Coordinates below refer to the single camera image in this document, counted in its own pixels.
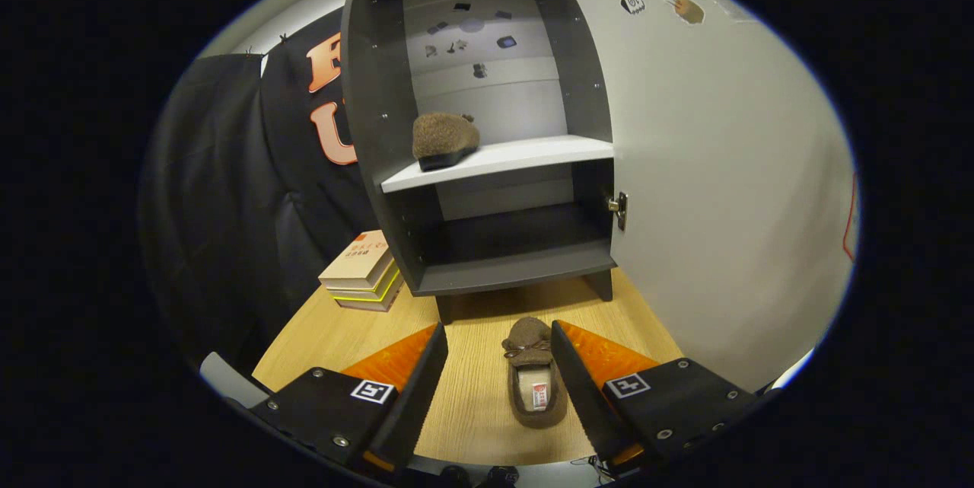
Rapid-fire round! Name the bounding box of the tan book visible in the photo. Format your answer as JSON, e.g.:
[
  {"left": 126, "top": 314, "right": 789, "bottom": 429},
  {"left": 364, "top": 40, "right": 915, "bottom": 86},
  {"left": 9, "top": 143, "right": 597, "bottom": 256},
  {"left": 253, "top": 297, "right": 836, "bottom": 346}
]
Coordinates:
[{"left": 333, "top": 279, "right": 404, "bottom": 313}]

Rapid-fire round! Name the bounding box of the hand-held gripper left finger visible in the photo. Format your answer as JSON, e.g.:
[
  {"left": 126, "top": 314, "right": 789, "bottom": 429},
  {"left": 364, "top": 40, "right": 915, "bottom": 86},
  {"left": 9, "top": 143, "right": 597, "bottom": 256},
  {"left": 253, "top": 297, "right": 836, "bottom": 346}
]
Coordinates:
[{"left": 251, "top": 322, "right": 450, "bottom": 477}]

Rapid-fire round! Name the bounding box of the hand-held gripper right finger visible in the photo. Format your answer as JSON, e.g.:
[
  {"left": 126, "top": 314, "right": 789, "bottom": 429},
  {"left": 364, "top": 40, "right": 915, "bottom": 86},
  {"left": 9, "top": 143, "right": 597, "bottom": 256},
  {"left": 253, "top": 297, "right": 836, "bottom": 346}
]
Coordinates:
[{"left": 550, "top": 321, "right": 762, "bottom": 474}]

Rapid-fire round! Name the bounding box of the black backdrop cloth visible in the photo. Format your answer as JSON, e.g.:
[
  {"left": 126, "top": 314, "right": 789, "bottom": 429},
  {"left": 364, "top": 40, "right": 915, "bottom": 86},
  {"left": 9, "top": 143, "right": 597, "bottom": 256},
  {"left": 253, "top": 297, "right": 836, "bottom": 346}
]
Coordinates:
[{"left": 139, "top": 8, "right": 381, "bottom": 378}]

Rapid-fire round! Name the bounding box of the white cabinet shelf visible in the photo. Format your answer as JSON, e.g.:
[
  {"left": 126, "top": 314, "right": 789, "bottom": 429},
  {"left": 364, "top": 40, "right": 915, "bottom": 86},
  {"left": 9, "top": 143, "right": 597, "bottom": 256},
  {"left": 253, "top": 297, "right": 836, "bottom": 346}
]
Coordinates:
[{"left": 380, "top": 135, "right": 614, "bottom": 194}]

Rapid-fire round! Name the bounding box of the dark grey shoe cabinet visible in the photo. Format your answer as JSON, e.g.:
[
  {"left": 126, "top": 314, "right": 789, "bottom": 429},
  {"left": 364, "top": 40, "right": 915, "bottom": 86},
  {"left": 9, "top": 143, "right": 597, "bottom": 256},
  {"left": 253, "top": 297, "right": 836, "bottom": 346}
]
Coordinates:
[{"left": 340, "top": 0, "right": 629, "bottom": 325}]

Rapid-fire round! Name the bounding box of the brown fuzzy shoe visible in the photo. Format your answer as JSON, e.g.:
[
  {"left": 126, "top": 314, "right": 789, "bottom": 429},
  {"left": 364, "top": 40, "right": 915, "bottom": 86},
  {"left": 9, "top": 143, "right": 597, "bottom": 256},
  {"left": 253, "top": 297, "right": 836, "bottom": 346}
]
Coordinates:
[
  {"left": 501, "top": 317, "right": 568, "bottom": 429},
  {"left": 412, "top": 112, "right": 481, "bottom": 172}
]

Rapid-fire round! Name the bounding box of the light grey object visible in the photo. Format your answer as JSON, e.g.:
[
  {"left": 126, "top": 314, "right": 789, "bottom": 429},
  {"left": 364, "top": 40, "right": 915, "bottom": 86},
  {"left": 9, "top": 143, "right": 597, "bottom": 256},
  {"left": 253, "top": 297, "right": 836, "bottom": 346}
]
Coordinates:
[{"left": 199, "top": 351, "right": 269, "bottom": 409}]

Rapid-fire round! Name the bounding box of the beige shoe cabinet door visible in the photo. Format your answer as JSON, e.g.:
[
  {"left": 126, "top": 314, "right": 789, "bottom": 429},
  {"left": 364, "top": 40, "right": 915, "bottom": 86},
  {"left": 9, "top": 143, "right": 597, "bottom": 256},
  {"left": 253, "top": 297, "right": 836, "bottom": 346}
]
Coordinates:
[{"left": 544, "top": 0, "right": 861, "bottom": 394}]

